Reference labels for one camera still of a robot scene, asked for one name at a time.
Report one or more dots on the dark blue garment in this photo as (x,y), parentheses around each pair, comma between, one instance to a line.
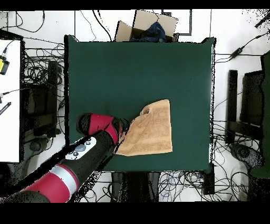
(155,31)

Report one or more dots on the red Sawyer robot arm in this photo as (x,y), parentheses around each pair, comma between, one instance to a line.
(99,124)

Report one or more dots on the dark green table cloth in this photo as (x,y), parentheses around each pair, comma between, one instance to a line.
(126,74)

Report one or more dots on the small black box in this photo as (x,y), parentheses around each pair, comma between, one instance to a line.
(208,181)

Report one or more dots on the yellow and black device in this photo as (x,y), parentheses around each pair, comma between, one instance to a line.
(2,65)

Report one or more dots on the black floor equipment lump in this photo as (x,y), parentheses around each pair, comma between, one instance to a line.
(244,153)
(35,145)

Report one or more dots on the tan terry towel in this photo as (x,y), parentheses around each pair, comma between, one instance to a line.
(151,131)

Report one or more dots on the white desk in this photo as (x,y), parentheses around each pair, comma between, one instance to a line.
(10,126)

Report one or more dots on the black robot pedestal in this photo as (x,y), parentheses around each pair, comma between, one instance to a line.
(139,186)

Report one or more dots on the open cardboard box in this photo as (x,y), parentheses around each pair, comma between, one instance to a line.
(147,19)

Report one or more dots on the black power adapter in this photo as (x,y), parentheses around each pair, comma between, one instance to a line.
(236,52)

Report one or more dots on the black rod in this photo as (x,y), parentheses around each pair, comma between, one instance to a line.
(262,20)

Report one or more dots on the black metal stand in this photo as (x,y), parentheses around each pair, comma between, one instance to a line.
(232,95)
(51,95)

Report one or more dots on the black ruler strip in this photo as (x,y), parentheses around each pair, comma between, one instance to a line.
(5,108)

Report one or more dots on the dark green covered furniture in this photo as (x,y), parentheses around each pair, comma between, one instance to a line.
(266,105)

